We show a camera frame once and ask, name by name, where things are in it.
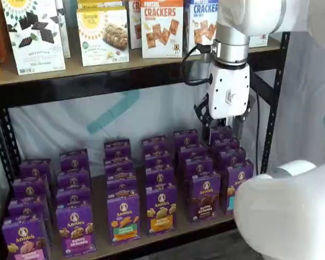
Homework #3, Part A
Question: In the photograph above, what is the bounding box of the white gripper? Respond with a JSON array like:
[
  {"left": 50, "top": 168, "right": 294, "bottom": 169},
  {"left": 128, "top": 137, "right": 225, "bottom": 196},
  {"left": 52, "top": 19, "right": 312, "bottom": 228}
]
[{"left": 193, "top": 62, "right": 257, "bottom": 142}]

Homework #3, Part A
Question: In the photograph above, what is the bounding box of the black metal shelf brace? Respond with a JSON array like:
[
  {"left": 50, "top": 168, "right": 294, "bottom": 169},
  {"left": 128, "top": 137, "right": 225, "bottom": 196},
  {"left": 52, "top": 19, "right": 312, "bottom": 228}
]
[{"left": 249, "top": 69, "right": 274, "bottom": 105}]

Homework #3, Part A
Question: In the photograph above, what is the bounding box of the Annie's box with orange label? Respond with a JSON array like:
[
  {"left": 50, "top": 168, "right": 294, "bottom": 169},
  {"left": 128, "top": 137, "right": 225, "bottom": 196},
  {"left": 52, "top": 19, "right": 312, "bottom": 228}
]
[
  {"left": 145, "top": 165, "right": 176, "bottom": 190},
  {"left": 141, "top": 134, "right": 168, "bottom": 157},
  {"left": 143, "top": 151, "right": 173, "bottom": 170},
  {"left": 145, "top": 186, "right": 178, "bottom": 237}
]

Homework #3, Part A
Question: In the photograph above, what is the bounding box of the black metal shelf unit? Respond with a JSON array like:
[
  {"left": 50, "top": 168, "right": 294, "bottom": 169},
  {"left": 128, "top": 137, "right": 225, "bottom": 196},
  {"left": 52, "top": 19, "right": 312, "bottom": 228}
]
[{"left": 8, "top": 29, "right": 325, "bottom": 176}]

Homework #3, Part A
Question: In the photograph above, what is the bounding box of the honey mustard crackers box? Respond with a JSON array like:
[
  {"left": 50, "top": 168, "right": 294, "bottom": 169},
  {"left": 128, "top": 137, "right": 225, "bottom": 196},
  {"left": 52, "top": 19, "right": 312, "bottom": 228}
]
[{"left": 248, "top": 31, "right": 269, "bottom": 48}]

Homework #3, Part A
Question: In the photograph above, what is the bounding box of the blue sea salt crackers box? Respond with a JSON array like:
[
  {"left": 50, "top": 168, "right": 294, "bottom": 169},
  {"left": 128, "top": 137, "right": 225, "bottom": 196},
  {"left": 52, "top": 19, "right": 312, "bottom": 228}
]
[{"left": 183, "top": 0, "right": 219, "bottom": 56}]

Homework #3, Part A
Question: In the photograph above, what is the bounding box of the Annie's hidden veggies box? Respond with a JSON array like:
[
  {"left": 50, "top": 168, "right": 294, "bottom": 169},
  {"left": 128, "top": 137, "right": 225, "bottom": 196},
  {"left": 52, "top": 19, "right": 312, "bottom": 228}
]
[
  {"left": 103, "top": 139, "right": 132, "bottom": 163},
  {"left": 107, "top": 193, "right": 141, "bottom": 246},
  {"left": 104, "top": 159, "right": 136, "bottom": 181},
  {"left": 106, "top": 177, "right": 139, "bottom": 197}
]

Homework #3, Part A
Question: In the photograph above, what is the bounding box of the pretzel crackers cheddar box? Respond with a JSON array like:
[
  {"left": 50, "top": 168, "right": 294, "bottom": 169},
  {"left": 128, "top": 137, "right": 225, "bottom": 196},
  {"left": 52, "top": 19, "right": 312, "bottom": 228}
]
[{"left": 140, "top": 0, "right": 184, "bottom": 59}]

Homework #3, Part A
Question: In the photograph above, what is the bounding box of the white pretzel crackers box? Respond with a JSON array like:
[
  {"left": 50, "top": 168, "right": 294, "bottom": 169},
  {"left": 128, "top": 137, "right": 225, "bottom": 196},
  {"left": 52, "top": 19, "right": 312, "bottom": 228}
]
[{"left": 128, "top": 0, "right": 142, "bottom": 50}]

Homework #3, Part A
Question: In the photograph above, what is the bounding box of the black metal shelf beam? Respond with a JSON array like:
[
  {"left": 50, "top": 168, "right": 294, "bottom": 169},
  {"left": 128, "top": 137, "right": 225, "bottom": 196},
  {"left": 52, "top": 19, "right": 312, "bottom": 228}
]
[
  {"left": 78, "top": 219, "right": 238, "bottom": 260},
  {"left": 0, "top": 51, "right": 282, "bottom": 111}
]

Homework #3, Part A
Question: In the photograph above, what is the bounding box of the brown wooden shelf board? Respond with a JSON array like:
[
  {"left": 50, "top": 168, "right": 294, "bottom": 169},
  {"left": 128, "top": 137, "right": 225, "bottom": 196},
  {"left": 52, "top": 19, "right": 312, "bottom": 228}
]
[
  {"left": 18, "top": 151, "right": 235, "bottom": 260},
  {"left": 0, "top": 36, "right": 282, "bottom": 87}
]

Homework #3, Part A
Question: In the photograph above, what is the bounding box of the Simple Mills almond bars box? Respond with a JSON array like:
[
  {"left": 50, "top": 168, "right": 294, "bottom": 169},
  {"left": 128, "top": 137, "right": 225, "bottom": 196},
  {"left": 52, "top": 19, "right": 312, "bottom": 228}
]
[
  {"left": 77, "top": 0, "right": 124, "bottom": 10},
  {"left": 76, "top": 5, "right": 130, "bottom": 67}
]

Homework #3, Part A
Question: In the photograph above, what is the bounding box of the Annie's mixed bunny grahams box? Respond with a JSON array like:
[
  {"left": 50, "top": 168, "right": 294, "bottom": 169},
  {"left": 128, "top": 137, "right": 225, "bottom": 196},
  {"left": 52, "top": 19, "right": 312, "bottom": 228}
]
[
  {"left": 55, "top": 204, "right": 98, "bottom": 257},
  {"left": 58, "top": 148, "right": 90, "bottom": 174},
  {"left": 56, "top": 170, "right": 92, "bottom": 192},
  {"left": 55, "top": 188, "right": 92, "bottom": 209}
]

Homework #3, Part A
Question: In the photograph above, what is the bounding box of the Sweet Thins mint chocolate box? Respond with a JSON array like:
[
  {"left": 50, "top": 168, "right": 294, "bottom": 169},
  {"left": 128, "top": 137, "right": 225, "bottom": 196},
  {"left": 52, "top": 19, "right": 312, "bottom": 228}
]
[
  {"left": 55, "top": 0, "right": 71, "bottom": 59},
  {"left": 1, "top": 0, "right": 67, "bottom": 76}
]

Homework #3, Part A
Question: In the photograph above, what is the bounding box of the Annie's box with pink label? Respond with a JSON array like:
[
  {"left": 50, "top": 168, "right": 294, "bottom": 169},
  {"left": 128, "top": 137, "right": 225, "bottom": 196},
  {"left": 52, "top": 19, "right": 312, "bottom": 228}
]
[
  {"left": 18, "top": 159, "right": 54, "bottom": 181},
  {"left": 2, "top": 215, "right": 51, "bottom": 260},
  {"left": 7, "top": 196, "right": 50, "bottom": 222},
  {"left": 12, "top": 175, "right": 49, "bottom": 201}
]

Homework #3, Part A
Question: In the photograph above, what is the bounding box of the thin black hanging cable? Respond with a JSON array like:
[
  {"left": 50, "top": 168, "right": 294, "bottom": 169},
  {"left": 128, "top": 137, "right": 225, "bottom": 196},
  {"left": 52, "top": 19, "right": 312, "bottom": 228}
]
[{"left": 255, "top": 88, "right": 261, "bottom": 176}]

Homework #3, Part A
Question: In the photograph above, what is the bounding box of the black perforated shelf post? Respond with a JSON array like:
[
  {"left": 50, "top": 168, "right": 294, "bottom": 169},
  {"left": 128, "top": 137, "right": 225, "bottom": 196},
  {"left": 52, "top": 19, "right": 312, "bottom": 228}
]
[
  {"left": 259, "top": 31, "right": 291, "bottom": 174},
  {"left": 0, "top": 108, "right": 22, "bottom": 196}
]

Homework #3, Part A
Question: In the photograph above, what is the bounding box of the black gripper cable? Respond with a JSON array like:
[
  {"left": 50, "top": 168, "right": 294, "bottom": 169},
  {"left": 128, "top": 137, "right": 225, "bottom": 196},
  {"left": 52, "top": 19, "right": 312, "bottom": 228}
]
[{"left": 180, "top": 43, "right": 216, "bottom": 86}]

